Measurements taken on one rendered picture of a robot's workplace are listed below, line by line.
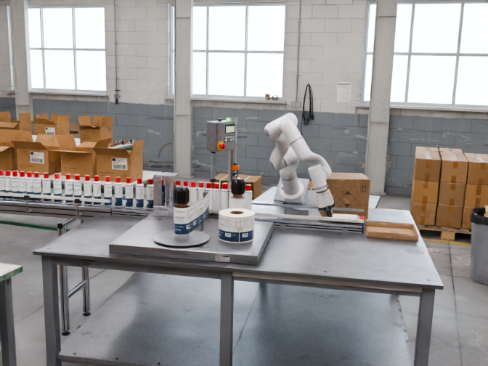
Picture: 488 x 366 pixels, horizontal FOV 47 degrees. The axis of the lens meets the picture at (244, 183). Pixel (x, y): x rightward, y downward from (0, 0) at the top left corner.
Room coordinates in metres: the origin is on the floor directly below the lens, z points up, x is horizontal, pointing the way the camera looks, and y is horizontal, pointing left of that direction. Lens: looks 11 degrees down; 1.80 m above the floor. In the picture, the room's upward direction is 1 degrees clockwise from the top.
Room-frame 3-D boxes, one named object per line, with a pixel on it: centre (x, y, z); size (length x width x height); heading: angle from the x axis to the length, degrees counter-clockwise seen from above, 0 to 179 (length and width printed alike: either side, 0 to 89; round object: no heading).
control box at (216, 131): (3.64, 0.15, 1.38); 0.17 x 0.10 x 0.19; 135
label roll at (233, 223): (3.03, 0.04, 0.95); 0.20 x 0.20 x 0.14
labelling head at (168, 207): (3.52, 0.50, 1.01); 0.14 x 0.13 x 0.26; 80
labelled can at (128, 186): (3.66, 0.77, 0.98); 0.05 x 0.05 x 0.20
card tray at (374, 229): (3.37, -0.92, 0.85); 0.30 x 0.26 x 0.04; 80
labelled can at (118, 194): (3.68, 0.84, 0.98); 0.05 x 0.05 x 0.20
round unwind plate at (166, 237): (2.98, 0.34, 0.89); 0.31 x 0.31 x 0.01
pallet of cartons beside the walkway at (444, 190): (6.59, -2.45, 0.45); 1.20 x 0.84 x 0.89; 164
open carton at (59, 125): (7.69, 2.65, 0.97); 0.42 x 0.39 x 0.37; 160
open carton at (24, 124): (7.90, 3.24, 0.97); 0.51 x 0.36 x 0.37; 165
